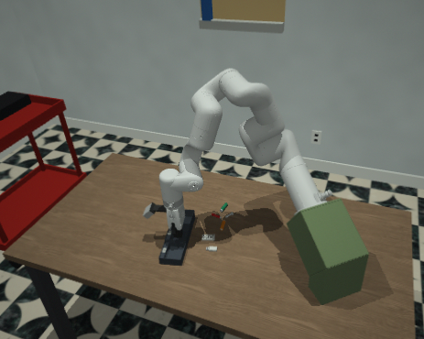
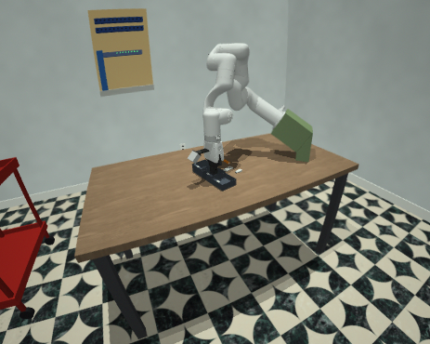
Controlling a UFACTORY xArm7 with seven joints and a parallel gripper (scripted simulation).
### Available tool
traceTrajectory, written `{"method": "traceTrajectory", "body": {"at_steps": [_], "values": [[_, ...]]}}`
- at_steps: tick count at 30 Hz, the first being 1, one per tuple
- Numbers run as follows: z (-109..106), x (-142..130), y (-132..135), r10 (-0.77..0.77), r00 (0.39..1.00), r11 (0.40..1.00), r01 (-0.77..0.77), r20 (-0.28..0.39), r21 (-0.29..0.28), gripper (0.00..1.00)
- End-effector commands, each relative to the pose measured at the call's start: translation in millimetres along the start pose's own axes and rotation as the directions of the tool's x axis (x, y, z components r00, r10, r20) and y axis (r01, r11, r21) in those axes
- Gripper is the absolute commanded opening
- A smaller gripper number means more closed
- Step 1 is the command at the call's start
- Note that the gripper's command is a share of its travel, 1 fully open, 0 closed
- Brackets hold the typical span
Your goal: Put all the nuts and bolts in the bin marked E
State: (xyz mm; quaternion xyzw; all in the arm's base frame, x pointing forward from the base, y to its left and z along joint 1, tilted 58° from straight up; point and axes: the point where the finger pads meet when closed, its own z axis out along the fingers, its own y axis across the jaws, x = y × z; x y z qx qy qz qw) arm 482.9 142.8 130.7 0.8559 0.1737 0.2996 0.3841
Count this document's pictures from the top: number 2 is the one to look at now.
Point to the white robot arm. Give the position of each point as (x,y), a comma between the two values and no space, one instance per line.
(235,84)

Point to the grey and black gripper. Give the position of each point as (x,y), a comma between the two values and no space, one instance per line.
(215,156)

